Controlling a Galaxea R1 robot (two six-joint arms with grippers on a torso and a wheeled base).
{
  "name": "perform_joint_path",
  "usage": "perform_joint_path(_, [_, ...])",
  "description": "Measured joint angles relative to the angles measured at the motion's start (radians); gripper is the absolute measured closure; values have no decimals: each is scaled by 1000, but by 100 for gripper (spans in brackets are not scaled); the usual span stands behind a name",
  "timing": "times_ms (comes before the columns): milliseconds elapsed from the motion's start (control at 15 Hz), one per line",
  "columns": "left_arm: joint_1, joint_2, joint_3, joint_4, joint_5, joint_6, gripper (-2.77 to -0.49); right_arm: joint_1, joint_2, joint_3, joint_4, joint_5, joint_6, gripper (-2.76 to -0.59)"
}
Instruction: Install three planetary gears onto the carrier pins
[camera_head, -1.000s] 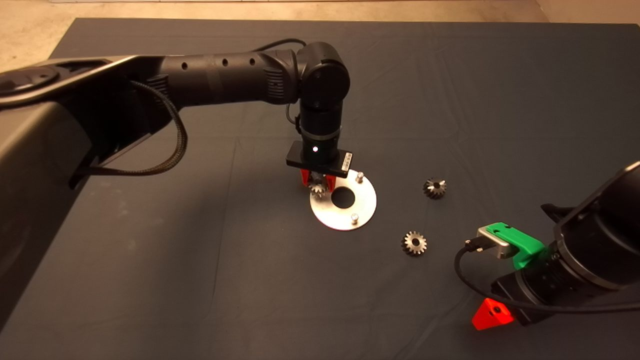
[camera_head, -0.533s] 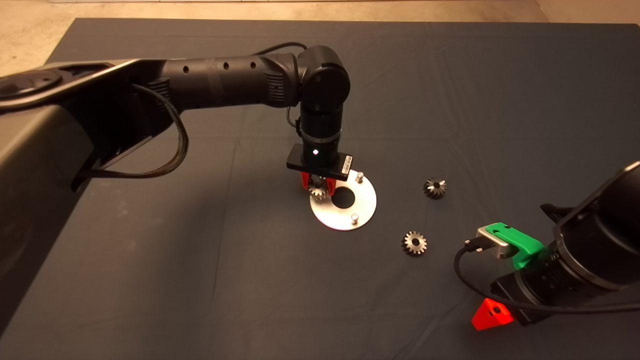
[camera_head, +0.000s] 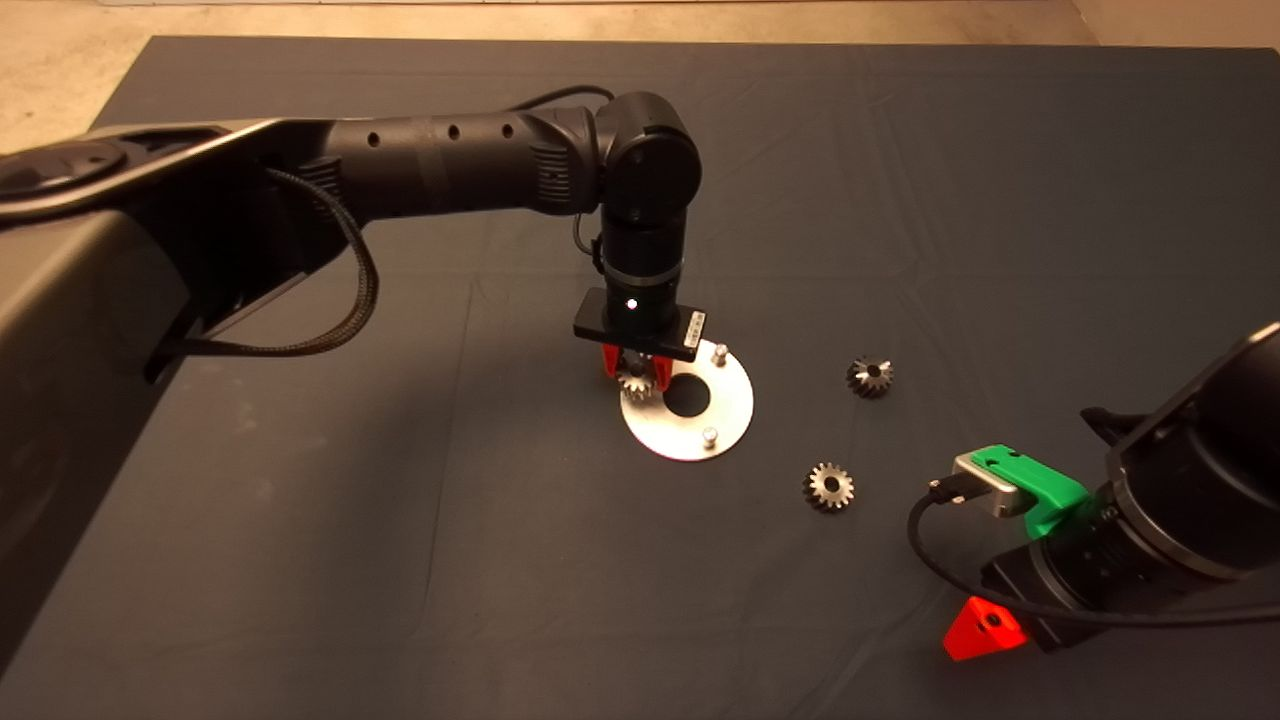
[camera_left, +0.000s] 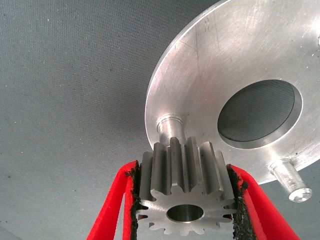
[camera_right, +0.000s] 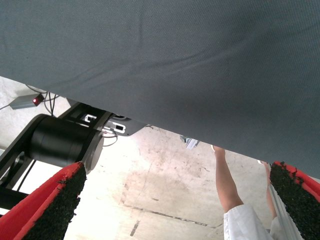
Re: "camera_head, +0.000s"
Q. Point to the round metal carrier plate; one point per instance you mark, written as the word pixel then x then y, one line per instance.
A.
pixel 720 420

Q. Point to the dark steel planetary gear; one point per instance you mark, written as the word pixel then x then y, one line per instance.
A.
pixel 869 388
pixel 828 500

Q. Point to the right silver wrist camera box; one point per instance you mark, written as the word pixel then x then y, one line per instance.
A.
pixel 985 490

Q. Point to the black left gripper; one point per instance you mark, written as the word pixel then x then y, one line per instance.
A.
pixel 640 315

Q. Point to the dark grey table cloth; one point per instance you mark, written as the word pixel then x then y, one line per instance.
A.
pixel 900 200

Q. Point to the right green camera mount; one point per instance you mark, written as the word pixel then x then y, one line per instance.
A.
pixel 1040 490

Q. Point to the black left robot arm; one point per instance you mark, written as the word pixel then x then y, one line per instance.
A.
pixel 450 170

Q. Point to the bright steel planetary gear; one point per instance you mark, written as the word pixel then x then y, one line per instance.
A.
pixel 636 385

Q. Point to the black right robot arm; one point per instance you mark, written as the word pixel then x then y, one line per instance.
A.
pixel 1210 470

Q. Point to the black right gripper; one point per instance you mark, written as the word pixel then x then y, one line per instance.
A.
pixel 1070 580

